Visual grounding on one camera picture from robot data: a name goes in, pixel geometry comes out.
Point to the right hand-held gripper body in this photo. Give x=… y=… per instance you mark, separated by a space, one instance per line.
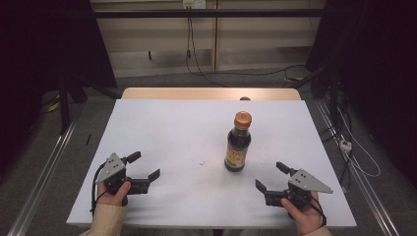
x=305 y=182

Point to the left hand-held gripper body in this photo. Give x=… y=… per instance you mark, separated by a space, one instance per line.
x=110 y=168

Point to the dark soy sauce bottle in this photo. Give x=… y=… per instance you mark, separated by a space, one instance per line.
x=238 y=147

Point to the person's left hand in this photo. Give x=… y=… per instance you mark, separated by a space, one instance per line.
x=113 y=199

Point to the person's right hand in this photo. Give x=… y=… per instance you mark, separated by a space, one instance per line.
x=306 y=218

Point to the small black floor object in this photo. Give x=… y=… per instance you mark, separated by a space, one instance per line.
x=88 y=139

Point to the white power strip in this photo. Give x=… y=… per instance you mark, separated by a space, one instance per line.
x=345 y=145

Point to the black metal stand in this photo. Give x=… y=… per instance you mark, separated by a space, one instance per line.
x=64 y=108
x=332 y=98

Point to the small dark round object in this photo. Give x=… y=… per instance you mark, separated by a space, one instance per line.
x=245 y=98

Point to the yellow floor tape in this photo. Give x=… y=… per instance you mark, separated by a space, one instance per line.
x=54 y=106

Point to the wooden table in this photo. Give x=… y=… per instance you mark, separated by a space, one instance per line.
x=196 y=93

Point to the dark curtain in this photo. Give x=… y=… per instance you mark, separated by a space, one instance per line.
x=377 y=65
x=39 y=59

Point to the black horizontal bar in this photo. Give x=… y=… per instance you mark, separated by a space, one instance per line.
x=209 y=13

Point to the aluminium floor rail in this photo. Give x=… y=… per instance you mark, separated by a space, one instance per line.
x=360 y=183
x=42 y=177

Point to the white wall socket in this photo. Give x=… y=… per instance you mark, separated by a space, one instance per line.
x=194 y=3

